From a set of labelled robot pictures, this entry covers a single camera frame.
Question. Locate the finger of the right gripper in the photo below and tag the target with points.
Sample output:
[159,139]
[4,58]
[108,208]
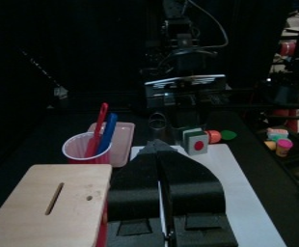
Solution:
[178,120]
[203,115]

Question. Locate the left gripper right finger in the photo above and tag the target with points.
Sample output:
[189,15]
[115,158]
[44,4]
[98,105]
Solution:
[195,193]

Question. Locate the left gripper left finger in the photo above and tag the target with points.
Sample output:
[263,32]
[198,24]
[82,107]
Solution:
[135,193]

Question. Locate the white green toy sushi roll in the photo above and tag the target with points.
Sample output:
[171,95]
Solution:
[197,146]

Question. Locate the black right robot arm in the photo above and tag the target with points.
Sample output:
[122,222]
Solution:
[178,25]

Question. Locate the white cutting board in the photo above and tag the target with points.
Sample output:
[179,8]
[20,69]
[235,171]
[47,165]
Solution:
[251,209]

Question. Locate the orange toy food piece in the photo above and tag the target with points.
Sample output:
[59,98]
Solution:
[214,136]

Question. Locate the green toy food piece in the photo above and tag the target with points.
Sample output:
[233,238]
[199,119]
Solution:
[229,135]

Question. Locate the red plastic cup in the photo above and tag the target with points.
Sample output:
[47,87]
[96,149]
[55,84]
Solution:
[76,156]

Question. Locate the small yellow toy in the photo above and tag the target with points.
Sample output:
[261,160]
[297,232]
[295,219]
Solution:
[270,145]

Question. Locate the teal and pink toy box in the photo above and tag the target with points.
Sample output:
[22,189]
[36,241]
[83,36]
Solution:
[278,134]

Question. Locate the red stool legs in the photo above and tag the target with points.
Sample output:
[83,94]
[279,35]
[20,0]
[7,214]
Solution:
[285,120]

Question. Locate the small tub with pink lid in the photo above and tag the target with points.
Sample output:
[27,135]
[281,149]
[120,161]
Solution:
[285,148]

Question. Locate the wooden box with red face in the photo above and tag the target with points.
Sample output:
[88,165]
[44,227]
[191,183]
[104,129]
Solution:
[27,218]

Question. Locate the black cloth backdrop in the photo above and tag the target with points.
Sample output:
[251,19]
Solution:
[92,48]

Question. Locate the red can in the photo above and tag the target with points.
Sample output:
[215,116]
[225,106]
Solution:
[287,49]

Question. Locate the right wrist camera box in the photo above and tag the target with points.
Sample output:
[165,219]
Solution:
[185,41]

